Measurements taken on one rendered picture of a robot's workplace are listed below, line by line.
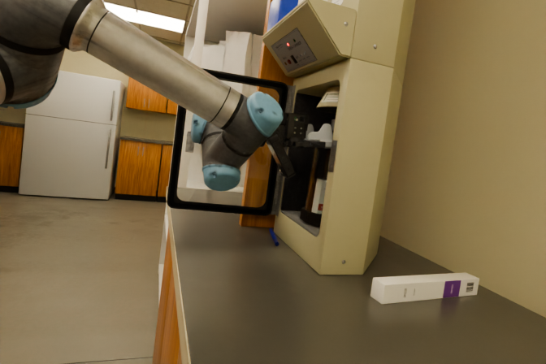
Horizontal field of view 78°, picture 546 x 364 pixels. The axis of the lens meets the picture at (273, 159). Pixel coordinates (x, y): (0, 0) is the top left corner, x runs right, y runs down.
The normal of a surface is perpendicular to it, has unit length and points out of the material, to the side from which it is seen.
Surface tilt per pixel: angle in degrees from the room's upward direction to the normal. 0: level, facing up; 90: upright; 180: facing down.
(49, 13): 111
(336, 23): 90
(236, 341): 0
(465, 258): 90
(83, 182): 90
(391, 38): 90
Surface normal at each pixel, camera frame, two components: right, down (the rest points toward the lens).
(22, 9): 0.06, 0.40
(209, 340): 0.13, -0.99
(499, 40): -0.94, -0.11
